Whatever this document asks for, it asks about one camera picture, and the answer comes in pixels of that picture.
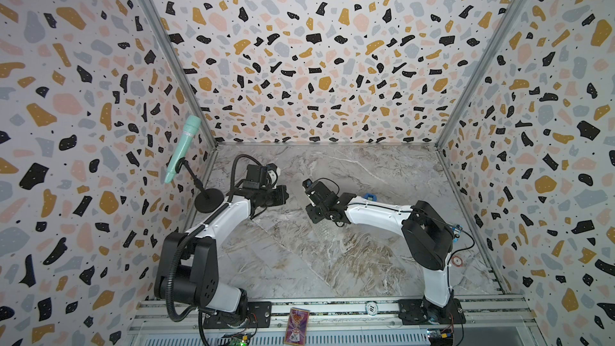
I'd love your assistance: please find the clear bubble wrap sheet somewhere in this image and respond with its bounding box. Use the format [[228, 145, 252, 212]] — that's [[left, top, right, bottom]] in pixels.
[[315, 220, 349, 243]]

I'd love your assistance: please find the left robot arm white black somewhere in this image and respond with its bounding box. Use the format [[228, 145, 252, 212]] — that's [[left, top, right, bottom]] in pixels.
[[155, 162, 288, 327]]

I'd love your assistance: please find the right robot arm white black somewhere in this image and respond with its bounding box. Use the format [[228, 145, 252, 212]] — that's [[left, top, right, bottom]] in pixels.
[[303, 179, 458, 325]]

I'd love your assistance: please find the blue tape dispenser green roll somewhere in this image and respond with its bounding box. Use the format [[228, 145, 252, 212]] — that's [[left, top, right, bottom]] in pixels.
[[364, 193, 377, 202]]

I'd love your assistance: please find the black microphone stand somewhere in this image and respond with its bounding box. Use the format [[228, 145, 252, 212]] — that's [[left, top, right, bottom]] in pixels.
[[176, 157, 224, 213]]

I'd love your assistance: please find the mint green microphone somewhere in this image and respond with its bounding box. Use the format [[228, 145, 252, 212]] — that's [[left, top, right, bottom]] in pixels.
[[164, 115, 201, 184]]

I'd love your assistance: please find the small blue white connector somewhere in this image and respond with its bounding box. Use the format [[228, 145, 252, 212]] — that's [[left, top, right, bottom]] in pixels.
[[452, 224, 463, 242]]

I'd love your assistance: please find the small red white round sticker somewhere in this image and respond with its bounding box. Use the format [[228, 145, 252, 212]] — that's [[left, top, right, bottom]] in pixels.
[[451, 256, 464, 268]]

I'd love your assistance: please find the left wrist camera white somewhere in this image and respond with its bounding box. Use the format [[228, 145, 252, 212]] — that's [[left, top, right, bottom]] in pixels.
[[266, 163, 280, 188]]

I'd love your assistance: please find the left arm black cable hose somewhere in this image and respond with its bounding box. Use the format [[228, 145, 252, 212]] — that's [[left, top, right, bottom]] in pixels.
[[164, 153, 265, 346]]

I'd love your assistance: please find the purple card on rail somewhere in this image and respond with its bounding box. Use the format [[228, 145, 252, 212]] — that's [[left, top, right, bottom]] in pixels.
[[283, 308, 310, 346]]

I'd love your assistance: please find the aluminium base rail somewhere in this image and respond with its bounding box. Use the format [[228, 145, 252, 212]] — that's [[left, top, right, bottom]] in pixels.
[[127, 295, 544, 346]]

